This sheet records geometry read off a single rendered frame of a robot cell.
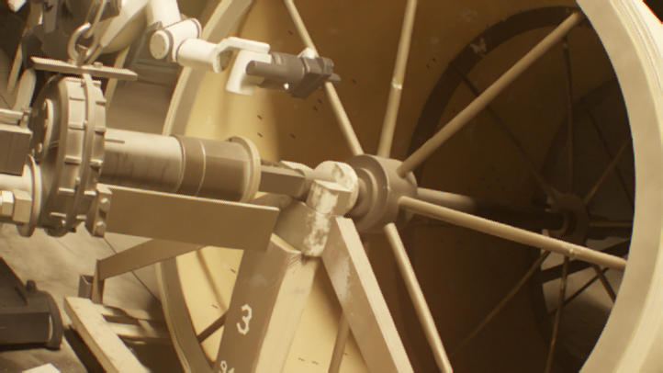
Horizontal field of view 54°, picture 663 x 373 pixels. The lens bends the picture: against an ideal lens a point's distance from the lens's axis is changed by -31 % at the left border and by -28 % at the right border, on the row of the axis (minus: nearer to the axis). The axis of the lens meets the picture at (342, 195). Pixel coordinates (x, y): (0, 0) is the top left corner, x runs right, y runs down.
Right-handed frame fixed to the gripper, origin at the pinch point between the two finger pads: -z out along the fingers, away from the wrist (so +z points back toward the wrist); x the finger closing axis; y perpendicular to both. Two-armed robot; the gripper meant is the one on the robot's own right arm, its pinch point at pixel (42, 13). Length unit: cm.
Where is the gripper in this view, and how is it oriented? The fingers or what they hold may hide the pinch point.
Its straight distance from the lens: 124.5
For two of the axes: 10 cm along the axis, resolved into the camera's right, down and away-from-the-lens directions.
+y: 7.7, -3.1, 5.7
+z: 0.0, -8.8, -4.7
